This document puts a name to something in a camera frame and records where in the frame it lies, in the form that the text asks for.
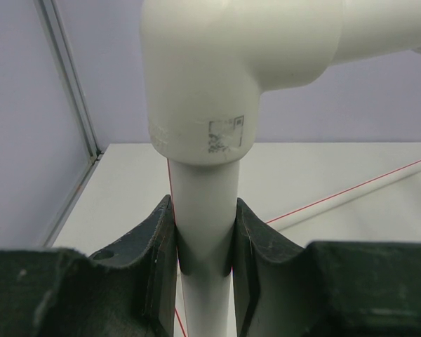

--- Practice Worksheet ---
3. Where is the grey aluminium frame post left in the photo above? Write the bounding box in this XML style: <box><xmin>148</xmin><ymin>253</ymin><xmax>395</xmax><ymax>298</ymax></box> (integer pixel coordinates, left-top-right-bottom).
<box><xmin>33</xmin><ymin>0</ymin><xmax>105</xmax><ymax>249</ymax></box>

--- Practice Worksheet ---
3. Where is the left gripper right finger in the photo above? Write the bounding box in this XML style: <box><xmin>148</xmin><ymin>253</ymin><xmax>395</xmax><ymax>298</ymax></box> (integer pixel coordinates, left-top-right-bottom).
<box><xmin>232</xmin><ymin>200</ymin><xmax>421</xmax><ymax>336</ymax></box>

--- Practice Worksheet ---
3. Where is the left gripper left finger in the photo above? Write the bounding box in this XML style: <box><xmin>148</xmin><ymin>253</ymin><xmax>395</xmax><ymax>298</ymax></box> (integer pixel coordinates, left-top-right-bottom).
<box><xmin>0</xmin><ymin>196</ymin><xmax>177</xmax><ymax>336</ymax></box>

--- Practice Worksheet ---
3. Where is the white PVC pipe frame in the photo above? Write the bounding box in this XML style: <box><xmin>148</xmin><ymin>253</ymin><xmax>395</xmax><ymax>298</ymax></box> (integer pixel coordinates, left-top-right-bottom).
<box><xmin>140</xmin><ymin>1</ymin><xmax>421</xmax><ymax>336</ymax></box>

